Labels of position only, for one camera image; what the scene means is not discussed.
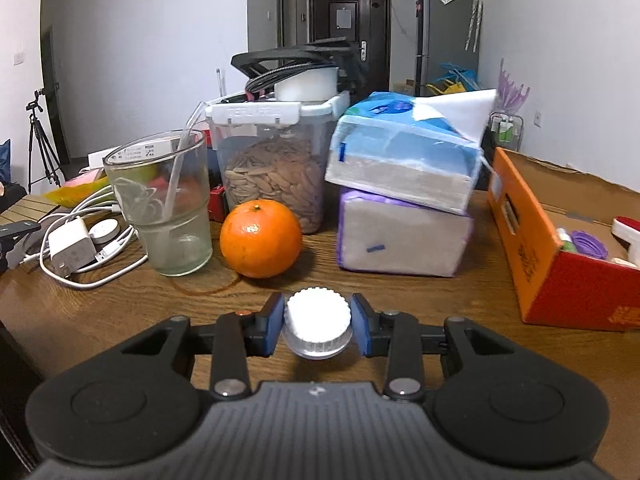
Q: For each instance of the green spray bottle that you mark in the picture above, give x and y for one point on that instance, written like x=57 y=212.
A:
x=566 y=241

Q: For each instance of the yellow bag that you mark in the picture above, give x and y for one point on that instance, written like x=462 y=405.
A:
x=445 y=87

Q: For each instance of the orange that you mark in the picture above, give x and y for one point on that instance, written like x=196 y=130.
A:
x=260 y=240

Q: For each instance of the grey refrigerator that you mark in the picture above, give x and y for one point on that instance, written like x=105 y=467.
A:
x=445 y=35

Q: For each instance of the purple tissue pack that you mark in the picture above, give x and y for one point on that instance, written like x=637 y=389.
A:
x=400 y=240

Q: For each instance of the blue plastic bag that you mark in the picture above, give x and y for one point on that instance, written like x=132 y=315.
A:
x=460 y=72

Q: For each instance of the white wall socket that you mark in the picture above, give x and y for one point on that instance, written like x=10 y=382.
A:
x=538 y=119

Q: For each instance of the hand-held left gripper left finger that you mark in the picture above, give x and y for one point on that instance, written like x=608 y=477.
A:
x=276 y=322

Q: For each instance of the clear container of nuts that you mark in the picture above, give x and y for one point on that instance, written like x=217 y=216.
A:
x=275 y=180

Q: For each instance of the clear drinking straw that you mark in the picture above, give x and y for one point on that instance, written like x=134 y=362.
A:
x=187 y=132

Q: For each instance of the black camera tripod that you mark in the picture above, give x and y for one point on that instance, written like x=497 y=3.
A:
x=37 y=130

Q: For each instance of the clear glass cup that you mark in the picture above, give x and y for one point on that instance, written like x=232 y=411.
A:
x=175 y=245

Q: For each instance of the dark entrance door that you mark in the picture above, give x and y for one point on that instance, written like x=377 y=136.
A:
x=345 y=60

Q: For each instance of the white folded umbrella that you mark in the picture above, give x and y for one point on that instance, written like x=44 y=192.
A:
x=474 y=17

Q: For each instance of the blue tissue pack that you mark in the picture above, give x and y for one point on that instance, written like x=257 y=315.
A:
x=400 y=160

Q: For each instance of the white flat carton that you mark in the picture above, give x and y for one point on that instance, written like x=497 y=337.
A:
x=100 y=157

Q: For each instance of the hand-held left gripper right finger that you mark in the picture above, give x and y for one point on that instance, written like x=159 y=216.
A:
x=361 y=325

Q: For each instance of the white round charging puck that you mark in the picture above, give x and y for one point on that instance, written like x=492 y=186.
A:
x=105 y=231

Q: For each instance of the red and white lint brush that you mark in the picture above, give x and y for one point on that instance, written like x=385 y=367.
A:
x=627 y=240

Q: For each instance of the white power adapter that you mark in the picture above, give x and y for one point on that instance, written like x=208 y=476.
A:
x=70 y=247

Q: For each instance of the pink packet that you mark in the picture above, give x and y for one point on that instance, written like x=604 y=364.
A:
x=87 y=177

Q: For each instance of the black plastic object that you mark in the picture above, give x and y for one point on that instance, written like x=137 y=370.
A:
x=15 y=240

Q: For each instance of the purple clothes hanger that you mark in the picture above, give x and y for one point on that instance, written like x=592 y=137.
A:
x=512 y=90

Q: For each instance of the yellow packet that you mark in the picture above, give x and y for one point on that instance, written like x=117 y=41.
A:
x=65 y=195

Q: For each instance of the small red box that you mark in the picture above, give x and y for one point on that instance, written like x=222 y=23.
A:
x=216 y=205

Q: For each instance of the wooden slatted stool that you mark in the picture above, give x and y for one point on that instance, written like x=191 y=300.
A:
x=22 y=210

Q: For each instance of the thin white stick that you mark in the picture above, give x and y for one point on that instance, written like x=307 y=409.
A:
x=219 y=82

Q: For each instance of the white round container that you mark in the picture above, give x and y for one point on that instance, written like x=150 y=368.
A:
x=307 y=85

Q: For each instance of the white ribbed bottle cap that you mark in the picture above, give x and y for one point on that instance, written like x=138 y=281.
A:
x=317 y=317

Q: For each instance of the white wall outlet plate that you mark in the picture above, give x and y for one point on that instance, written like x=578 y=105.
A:
x=18 y=57

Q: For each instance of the white paper notice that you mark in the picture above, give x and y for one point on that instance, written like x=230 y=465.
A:
x=343 y=18

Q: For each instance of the red cardboard box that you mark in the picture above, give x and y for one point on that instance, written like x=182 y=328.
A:
x=555 y=280

